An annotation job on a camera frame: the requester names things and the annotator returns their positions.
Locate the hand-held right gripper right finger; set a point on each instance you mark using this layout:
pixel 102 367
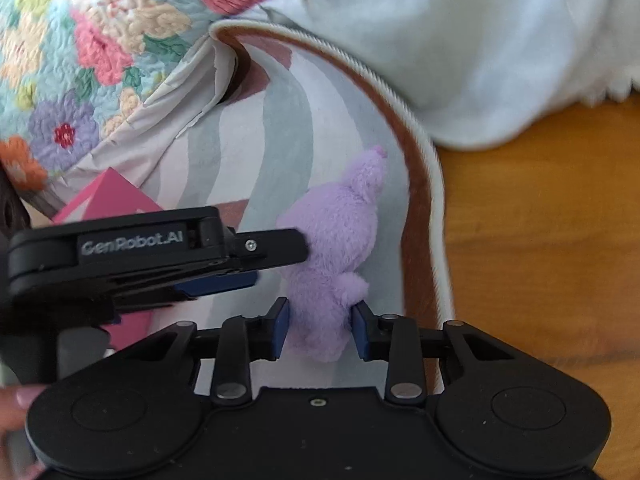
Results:
pixel 361 332

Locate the pink cardboard box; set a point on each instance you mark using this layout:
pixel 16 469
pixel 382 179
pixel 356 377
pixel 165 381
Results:
pixel 105 195

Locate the black speaker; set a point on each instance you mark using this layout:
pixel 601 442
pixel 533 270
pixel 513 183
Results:
pixel 7 205

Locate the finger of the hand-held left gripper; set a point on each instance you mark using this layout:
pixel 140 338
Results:
pixel 220 282
pixel 275 250

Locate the purple plush toy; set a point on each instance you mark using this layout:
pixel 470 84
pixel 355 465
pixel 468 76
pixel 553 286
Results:
pixel 335 230

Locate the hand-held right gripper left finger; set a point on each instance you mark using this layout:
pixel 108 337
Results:
pixel 282 330

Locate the person's left hand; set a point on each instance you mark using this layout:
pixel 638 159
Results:
pixel 17 410

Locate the round striped rug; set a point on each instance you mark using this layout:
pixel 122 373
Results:
pixel 300 110

